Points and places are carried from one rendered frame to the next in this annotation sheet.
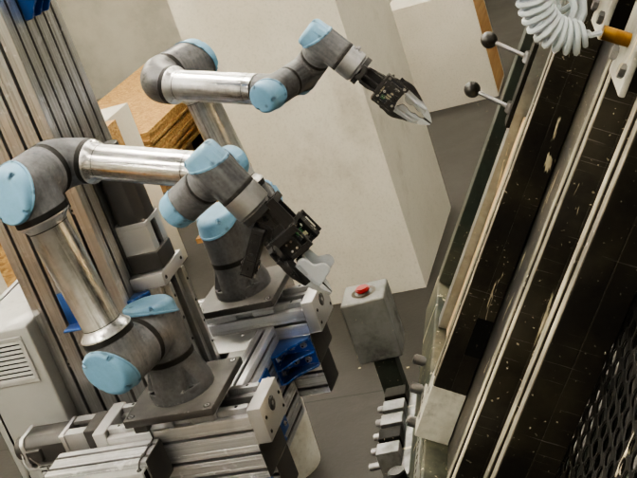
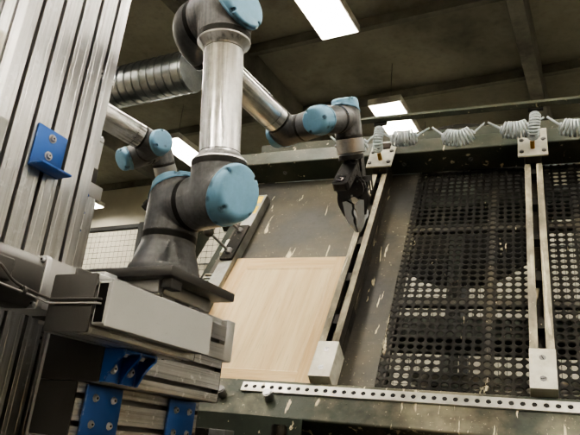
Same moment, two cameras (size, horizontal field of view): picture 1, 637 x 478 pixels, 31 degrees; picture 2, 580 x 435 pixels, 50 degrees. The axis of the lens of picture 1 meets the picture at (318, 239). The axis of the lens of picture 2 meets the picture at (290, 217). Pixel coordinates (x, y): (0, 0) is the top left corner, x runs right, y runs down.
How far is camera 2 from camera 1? 2.91 m
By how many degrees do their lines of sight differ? 90
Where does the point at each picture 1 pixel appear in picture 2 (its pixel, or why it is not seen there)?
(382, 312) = not seen: hidden behind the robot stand
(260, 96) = (164, 137)
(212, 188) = (357, 122)
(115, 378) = (249, 199)
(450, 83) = not seen: outside the picture
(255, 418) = (230, 331)
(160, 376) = (188, 248)
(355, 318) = not seen: hidden behind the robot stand
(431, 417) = (335, 366)
